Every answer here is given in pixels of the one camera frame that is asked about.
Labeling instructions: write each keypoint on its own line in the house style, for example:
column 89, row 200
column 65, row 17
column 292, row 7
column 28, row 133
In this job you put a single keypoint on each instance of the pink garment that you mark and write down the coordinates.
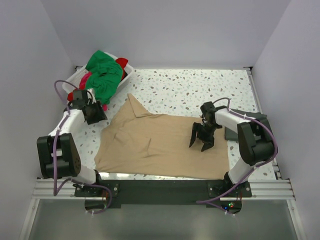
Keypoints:
column 82, row 86

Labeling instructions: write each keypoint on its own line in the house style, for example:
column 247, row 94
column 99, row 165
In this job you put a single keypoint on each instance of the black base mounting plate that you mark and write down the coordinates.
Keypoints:
column 116, row 193

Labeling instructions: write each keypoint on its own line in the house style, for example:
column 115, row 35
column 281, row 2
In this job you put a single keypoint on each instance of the beige t shirt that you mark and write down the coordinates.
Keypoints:
column 140, row 142

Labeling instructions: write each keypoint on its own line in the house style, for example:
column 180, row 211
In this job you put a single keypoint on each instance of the aluminium frame rail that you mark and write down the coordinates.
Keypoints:
column 253, row 190

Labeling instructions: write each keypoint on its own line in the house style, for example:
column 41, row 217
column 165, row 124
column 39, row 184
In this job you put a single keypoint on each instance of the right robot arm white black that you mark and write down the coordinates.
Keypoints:
column 256, row 142

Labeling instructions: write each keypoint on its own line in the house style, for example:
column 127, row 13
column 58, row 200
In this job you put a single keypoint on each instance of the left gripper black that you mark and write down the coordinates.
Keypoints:
column 100, row 114

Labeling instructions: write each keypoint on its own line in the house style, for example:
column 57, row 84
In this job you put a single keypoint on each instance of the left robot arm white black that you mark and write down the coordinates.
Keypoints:
column 58, row 155

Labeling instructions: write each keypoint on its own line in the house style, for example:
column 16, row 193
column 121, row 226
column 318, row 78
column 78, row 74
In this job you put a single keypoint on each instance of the green t shirt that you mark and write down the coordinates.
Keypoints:
column 106, row 75

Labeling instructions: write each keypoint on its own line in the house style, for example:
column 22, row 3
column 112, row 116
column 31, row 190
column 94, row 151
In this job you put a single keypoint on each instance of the red t shirt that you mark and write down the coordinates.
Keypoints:
column 123, row 62

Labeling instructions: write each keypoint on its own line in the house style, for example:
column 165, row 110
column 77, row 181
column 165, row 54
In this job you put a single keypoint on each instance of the white plastic laundry basket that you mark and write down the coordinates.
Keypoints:
column 67, row 86

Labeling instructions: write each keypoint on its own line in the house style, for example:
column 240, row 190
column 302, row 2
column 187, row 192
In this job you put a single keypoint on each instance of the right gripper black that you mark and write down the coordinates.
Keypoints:
column 208, row 143

